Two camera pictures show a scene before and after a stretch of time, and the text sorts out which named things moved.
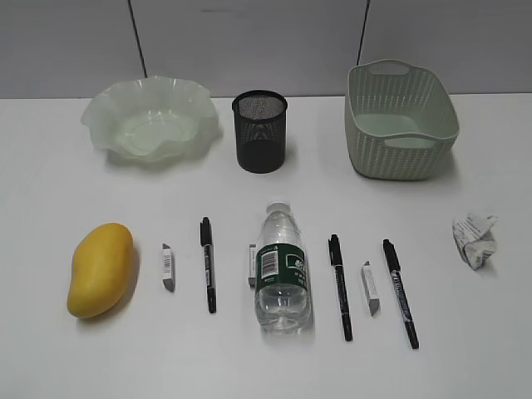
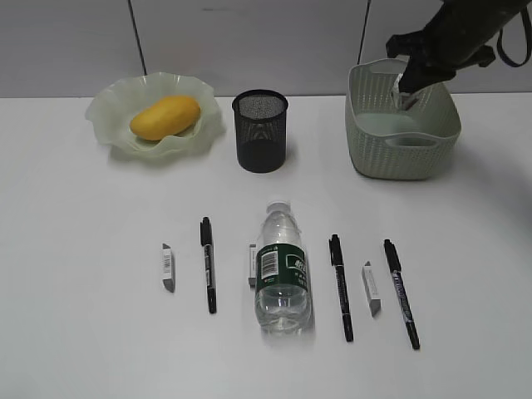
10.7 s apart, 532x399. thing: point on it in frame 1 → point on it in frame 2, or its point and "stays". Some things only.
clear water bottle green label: [282, 300] stays
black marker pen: [394, 267] stays
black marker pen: [205, 230] stays
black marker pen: [336, 258] stays
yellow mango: [100, 270] → [169, 117]
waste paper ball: [475, 238] → [403, 100]
